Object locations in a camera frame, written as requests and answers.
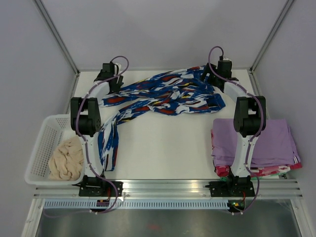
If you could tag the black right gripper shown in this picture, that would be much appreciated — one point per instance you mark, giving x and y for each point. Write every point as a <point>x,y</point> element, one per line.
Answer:
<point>208,69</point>

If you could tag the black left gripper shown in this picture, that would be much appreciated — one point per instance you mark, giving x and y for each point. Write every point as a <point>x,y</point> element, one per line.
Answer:
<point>118,80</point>

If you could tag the blue patterned trousers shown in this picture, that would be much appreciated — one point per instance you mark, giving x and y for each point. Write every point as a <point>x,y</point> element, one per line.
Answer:
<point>171,93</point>

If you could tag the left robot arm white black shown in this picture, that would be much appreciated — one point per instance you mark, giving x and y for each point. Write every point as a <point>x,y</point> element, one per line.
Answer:
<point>86,118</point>

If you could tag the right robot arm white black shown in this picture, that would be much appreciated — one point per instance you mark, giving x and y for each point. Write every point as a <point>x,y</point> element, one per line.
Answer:
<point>249,117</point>

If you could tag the pink patterned folded trousers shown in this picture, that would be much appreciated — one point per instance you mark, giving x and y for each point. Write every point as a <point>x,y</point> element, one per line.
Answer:
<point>223,170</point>

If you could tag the cream crumpled garment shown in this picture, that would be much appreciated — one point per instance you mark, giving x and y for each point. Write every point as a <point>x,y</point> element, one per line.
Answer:
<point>66,162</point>

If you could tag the white perforated plastic basket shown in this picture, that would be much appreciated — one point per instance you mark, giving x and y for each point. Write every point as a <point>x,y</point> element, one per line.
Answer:
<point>54,130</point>

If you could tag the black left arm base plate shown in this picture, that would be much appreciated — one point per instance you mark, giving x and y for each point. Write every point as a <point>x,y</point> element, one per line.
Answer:
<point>96,187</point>

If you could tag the right aluminium frame post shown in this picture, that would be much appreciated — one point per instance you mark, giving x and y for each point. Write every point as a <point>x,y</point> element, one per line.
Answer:
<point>272,33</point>

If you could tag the aluminium frame post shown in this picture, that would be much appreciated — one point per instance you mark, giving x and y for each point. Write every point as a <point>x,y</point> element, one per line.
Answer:
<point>56,35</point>
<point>272,33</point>

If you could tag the left aluminium frame post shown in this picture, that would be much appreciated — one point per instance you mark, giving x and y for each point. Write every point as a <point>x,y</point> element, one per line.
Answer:
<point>56,35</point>

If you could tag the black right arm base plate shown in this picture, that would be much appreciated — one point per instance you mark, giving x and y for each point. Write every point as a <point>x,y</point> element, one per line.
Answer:
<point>233,186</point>

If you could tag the aluminium mounting rail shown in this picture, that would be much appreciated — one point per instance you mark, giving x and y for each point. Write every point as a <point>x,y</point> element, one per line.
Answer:
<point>178,189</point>

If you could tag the white slotted cable duct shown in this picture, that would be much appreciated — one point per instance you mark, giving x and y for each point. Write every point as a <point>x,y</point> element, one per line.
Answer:
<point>142,204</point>

